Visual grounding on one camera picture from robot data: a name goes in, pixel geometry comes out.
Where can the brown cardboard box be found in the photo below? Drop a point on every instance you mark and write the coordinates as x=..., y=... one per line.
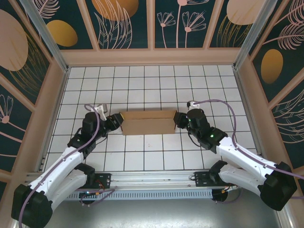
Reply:
x=147, y=127

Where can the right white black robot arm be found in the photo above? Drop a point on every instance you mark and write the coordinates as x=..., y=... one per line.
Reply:
x=242, y=154

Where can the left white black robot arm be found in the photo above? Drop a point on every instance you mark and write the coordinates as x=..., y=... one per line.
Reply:
x=57, y=166

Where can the orange power connector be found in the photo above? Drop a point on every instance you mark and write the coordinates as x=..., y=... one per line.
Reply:
x=225, y=190
x=97, y=194

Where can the grey metal sheet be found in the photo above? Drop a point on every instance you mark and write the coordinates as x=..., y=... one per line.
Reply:
x=152, y=213

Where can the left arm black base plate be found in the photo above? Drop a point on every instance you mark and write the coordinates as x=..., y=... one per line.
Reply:
x=105, y=179

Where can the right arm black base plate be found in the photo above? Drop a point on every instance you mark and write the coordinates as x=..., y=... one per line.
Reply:
x=202, y=179

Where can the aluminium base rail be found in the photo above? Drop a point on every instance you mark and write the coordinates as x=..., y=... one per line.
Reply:
x=152, y=179

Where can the aluminium frame post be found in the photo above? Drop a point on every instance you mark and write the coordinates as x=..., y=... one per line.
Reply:
x=256, y=35
x=46, y=35

